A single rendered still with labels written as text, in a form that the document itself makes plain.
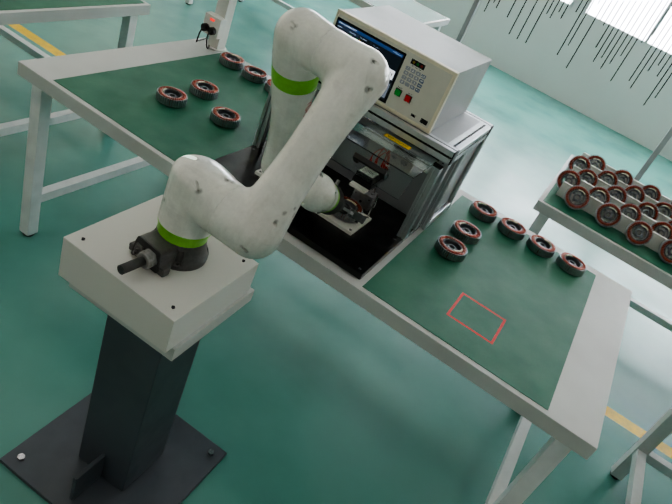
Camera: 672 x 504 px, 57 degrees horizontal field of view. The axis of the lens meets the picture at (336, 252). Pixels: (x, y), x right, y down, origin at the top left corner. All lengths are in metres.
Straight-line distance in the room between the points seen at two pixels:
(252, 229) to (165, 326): 0.28
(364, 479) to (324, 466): 0.15
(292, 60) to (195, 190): 0.36
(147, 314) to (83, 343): 1.06
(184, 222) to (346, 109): 0.43
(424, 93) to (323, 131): 0.71
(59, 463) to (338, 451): 0.94
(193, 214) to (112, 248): 0.22
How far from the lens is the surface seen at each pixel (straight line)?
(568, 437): 1.84
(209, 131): 2.33
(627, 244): 3.09
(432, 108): 1.99
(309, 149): 1.33
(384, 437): 2.52
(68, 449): 2.16
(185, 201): 1.38
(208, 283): 1.48
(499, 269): 2.27
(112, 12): 3.24
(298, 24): 1.41
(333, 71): 1.37
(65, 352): 2.42
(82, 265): 1.50
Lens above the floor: 1.79
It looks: 33 degrees down
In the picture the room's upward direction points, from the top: 24 degrees clockwise
